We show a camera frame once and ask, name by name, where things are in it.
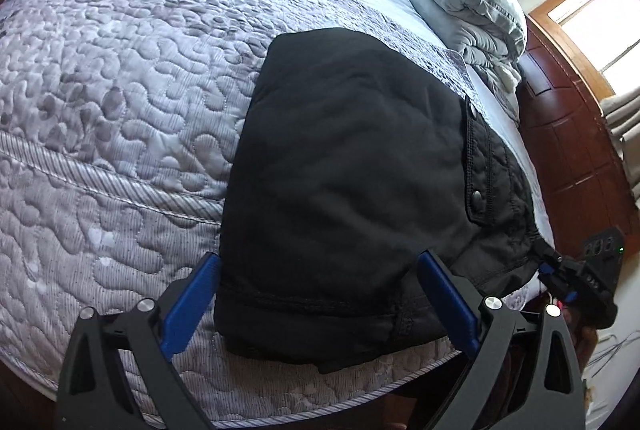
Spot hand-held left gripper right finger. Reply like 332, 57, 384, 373
418, 250, 587, 430

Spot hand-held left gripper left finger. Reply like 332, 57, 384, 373
54, 252, 222, 430

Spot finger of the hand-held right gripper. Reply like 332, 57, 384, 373
538, 266, 582, 307
534, 243, 567, 272

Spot black quilted pants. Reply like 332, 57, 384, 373
215, 27, 556, 373

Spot black power strip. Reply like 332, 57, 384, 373
582, 226, 626, 262

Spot dark wooden headboard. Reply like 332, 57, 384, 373
515, 22, 640, 263

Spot beige folded curtain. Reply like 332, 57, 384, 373
599, 89, 640, 212

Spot quilted grey mattress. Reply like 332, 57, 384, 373
0, 0, 556, 417

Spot folded grey duvet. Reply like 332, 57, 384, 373
404, 0, 524, 123

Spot grey cable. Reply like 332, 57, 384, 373
586, 329, 640, 365

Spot wooden side window frame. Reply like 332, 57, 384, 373
527, 0, 640, 97

